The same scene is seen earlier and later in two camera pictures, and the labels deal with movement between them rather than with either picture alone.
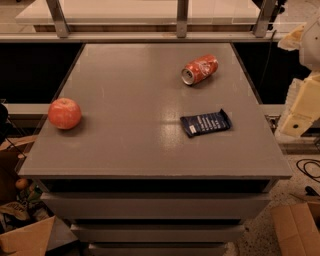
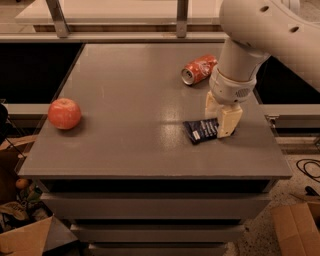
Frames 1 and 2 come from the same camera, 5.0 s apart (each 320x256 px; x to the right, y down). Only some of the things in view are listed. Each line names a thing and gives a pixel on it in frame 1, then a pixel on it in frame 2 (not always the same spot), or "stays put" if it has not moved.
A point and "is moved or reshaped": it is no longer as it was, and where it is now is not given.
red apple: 64,113 stays put
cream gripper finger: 302,106 to 227,91
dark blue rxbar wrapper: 204,123 is moved or reshaped
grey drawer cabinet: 155,149 stays put
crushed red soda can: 199,69 stays put
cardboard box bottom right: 298,228 stays put
